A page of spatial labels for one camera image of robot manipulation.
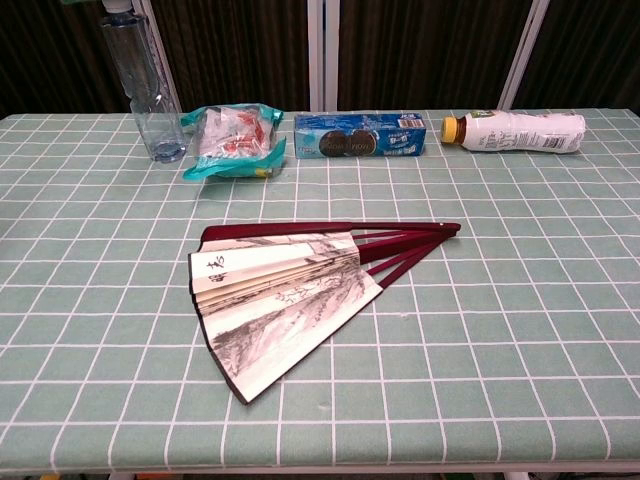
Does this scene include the teal transparent snack bag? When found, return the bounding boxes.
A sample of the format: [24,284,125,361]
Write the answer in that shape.
[179,102,288,181]

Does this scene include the green checked tablecloth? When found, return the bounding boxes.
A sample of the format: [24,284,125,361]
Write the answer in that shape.
[0,108,640,476]

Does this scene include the blue Oreo cookie box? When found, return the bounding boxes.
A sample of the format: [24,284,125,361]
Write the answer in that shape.
[293,111,428,160]

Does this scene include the red ribbed paper folding fan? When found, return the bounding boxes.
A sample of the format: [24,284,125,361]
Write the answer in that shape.
[187,221,462,406]

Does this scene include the dark ribbed curtain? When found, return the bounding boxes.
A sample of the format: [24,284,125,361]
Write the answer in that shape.
[0,0,640,120]

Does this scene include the clear empty plastic bottle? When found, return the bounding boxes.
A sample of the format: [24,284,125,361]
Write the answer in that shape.
[99,0,189,163]

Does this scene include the white bottle with yellow cap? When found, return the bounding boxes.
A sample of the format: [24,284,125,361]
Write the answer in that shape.
[440,109,587,153]

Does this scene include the white slanted frame post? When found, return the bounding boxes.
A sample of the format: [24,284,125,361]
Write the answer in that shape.
[133,0,184,117]
[498,0,552,112]

